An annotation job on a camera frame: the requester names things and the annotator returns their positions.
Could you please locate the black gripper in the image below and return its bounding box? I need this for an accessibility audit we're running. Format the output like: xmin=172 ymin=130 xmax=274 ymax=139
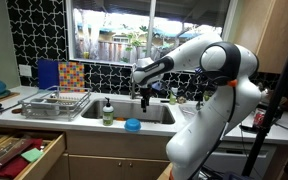
xmin=139 ymin=85 xmax=152 ymax=113

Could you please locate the blue plastic bowl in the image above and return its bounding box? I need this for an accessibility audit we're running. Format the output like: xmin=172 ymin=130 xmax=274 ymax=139
xmin=124 ymin=118 xmax=142 ymax=133

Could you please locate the open wooden drawer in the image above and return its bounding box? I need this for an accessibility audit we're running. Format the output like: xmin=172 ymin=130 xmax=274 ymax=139
xmin=0 ymin=128 xmax=67 ymax=180

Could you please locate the stainless steel sink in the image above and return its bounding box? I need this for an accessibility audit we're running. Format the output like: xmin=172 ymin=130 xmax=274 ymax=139
xmin=81 ymin=99 xmax=177 ymax=125

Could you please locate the small green dish soap bottle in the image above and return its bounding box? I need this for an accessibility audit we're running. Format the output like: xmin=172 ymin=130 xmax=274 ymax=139
xmin=168 ymin=87 xmax=178 ymax=106

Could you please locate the green soap pump bottle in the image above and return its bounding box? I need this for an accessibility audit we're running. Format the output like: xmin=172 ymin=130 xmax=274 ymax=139
xmin=102 ymin=97 xmax=115 ymax=127

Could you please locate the grey dish drying mat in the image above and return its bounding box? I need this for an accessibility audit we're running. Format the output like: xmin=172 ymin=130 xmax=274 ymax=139
xmin=178 ymin=103 xmax=202 ymax=123

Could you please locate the wooden base cabinet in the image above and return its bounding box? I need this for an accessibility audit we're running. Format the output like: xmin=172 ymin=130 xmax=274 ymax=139
xmin=65 ymin=131 xmax=173 ymax=180

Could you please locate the window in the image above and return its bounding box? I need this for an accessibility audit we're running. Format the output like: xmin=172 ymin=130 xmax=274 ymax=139
xmin=65 ymin=0 xmax=238 ymax=74

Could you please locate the colourful mosaic board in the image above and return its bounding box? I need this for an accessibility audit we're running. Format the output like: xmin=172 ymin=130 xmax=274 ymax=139
xmin=57 ymin=61 xmax=86 ymax=93

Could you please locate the blue cutting board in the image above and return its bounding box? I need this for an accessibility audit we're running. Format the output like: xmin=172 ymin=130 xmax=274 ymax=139
xmin=37 ymin=59 xmax=60 ymax=90

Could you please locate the red drink can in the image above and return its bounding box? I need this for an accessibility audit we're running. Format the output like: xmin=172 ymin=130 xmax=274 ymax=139
xmin=252 ymin=108 xmax=267 ymax=128

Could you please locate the white dishwasher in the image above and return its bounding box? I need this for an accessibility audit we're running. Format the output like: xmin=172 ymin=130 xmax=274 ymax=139
xmin=203 ymin=141 xmax=278 ymax=180

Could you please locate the white kettle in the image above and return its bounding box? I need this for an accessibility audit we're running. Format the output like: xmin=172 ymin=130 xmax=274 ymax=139
xmin=258 ymin=87 xmax=275 ymax=105

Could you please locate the green sponge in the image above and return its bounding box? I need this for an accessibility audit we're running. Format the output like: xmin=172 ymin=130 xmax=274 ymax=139
xmin=20 ymin=147 xmax=45 ymax=164

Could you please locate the black tripod pole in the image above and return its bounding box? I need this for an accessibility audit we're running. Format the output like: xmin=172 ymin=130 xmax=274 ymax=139
xmin=241 ymin=51 xmax=288 ymax=178

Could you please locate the wooden trivet board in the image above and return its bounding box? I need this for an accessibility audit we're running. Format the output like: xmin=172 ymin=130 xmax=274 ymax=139
xmin=0 ymin=91 xmax=20 ymax=105

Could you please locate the red cloth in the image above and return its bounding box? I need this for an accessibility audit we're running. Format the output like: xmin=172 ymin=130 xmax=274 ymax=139
xmin=0 ymin=138 xmax=44 ymax=179

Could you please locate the wire dish rack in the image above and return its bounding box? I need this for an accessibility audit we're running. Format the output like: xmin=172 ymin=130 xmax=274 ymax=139
xmin=18 ymin=85 xmax=92 ymax=122

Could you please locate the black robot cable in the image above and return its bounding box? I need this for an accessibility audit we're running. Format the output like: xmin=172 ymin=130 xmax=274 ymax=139
xmin=187 ymin=84 xmax=239 ymax=180

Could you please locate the white wall switch plate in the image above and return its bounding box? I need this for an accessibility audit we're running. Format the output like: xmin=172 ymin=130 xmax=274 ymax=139
xmin=18 ymin=63 xmax=33 ymax=78

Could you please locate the wooden wall cabinet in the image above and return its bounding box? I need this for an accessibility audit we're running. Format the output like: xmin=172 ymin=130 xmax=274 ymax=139
xmin=227 ymin=0 xmax=288 ymax=77

